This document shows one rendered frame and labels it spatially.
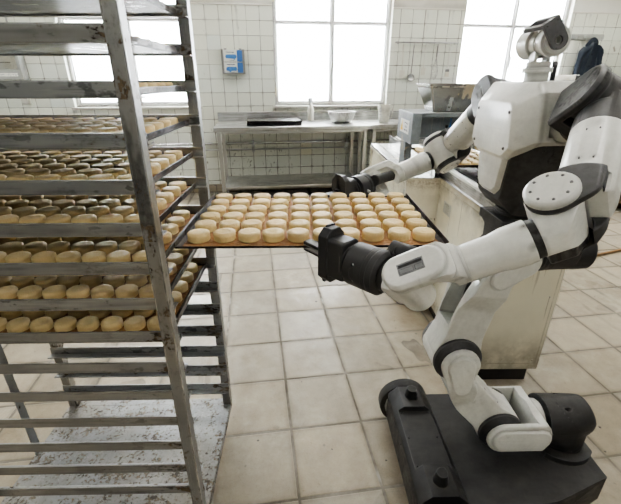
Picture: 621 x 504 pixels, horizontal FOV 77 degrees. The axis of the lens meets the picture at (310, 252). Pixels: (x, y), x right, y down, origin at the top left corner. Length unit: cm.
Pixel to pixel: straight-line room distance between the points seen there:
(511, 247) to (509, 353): 143
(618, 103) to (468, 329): 67
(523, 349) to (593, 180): 146
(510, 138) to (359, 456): 126
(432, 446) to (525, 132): 105
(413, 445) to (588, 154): 109
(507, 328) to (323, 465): 99
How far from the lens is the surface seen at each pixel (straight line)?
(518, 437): 152
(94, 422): 126
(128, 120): 80
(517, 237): 68
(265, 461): 170
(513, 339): 204
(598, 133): 81
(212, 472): 151
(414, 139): 223
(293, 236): 87
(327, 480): 165
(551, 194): 69
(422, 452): 152
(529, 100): 99
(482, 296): 115
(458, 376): 126
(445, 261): 66
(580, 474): 169
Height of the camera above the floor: 134
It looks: 24 degrees down
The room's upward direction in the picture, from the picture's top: straight up
